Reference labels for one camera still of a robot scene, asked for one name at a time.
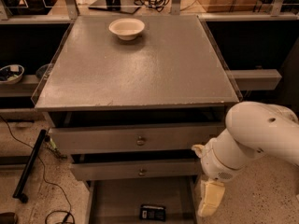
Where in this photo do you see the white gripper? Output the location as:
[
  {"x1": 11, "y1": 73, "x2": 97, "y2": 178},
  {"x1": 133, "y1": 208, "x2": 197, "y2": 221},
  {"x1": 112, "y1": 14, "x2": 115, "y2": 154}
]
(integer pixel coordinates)
[{"x1": 192, "y1": 130, "x2": 264, "y2": 217}]

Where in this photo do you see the dark rxbar blueberry packet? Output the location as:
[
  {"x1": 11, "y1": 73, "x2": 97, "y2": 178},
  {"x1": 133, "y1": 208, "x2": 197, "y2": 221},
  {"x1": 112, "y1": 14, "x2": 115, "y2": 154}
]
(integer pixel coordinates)
[{"x1": 139, "y1": 204, "x2": 166, "y2": 221}]

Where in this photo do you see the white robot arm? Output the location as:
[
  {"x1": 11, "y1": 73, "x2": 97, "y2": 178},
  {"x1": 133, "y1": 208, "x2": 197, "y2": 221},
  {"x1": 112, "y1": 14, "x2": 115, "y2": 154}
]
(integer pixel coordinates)
[{"x1": 192, "y1": 102, "x2": 299, "y2": 217}]

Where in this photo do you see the top grey drawer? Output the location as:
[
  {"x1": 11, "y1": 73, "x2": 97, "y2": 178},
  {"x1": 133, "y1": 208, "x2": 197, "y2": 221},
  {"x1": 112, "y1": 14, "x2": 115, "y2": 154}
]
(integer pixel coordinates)
[{"x1": 50, "y1": 122, "x2": 224, "y2": 154}]

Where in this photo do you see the grey drawer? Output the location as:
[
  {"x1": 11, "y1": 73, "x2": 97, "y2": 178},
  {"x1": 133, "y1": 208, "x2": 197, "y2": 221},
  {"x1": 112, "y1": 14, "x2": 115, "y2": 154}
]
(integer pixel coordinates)
[
  {"x1": 86, "y1": 176, "x2": 202, "y2": 224},
  {"x1": 50, "y1": 122, "x2": 224, "y2": 154},
  {"x1": 71, "y1": 159, "x2": 201, "y2": 181}
]

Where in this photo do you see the bottom grey drawer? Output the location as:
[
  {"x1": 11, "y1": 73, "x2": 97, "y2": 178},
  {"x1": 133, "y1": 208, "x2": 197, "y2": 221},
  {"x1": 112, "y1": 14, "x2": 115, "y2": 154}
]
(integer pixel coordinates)
[{"x1": 86, "y1": 176, "x2": 202, "y2": 224}]

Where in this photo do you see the middle grey drawer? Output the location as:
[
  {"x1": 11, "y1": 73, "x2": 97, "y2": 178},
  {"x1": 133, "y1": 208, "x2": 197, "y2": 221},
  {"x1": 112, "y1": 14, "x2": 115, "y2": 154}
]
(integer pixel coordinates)
[{"x1": 71, "y1": 159, "x2": 201, "y2": 181}]

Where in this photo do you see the grey drawer cabinet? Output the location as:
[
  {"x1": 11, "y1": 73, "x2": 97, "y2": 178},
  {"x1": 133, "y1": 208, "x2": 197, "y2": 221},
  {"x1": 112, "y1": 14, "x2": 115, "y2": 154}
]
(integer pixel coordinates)
[{"x1": 31, "y1": 14, "x2": 243, "y2": 224}]

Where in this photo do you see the white bowl on counter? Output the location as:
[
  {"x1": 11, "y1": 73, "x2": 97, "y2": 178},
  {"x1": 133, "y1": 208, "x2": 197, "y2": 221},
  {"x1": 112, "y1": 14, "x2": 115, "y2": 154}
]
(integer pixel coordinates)
[{"x1": 108, "y1": 18, "x2": 145, "y2": 41}]

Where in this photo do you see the black bar on floor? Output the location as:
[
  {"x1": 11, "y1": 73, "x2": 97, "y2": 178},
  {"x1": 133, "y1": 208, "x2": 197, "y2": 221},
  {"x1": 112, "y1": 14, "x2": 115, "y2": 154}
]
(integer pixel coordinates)
[{"x1": 13, "y1": 130, "x2": 47, "y2": 203}]

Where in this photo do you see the black monitor stand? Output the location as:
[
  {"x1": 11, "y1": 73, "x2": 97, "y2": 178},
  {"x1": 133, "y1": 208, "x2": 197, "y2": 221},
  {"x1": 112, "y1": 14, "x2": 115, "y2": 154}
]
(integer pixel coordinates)
[{"x1": 88, "y1": 0, "x2": 140, "y2": 14}]

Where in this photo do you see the dark bowl on shelf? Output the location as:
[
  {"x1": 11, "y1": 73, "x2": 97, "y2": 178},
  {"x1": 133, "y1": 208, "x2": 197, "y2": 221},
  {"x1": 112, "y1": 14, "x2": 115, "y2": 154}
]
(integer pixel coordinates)
[{"x1": 36, "y1": 63, "x2": 53, "y2": 79}]

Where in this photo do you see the white bowl with items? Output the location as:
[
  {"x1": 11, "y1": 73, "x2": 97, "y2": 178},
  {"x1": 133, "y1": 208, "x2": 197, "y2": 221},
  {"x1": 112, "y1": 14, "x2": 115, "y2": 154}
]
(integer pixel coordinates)
[{"x1": 0, "y1": 64, "x2": 24, "y2": 84}]

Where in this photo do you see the black floor cable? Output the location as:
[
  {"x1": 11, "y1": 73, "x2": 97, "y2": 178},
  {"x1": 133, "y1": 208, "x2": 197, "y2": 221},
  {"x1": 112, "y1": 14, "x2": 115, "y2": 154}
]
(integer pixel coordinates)
[{"x1": 0, "y1": 115, "x2": 76, "y2": 224}]

